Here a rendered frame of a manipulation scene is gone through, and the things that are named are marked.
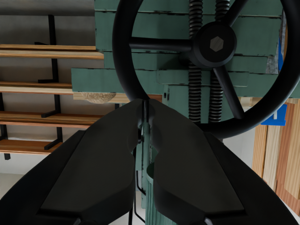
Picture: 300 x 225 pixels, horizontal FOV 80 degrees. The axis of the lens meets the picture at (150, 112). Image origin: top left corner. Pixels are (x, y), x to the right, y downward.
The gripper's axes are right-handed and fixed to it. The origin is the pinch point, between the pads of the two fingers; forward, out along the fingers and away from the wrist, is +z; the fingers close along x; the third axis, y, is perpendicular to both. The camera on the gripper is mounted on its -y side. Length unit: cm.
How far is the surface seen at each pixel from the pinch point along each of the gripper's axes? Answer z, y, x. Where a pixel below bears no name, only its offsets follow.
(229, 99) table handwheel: 13.7, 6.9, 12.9
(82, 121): 201, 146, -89
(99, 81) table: 31.4, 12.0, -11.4
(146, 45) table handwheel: 16.4, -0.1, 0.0
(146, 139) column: 54, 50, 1
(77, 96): 44, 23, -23
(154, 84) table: 31.1, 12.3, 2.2
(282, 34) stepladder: 106, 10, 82
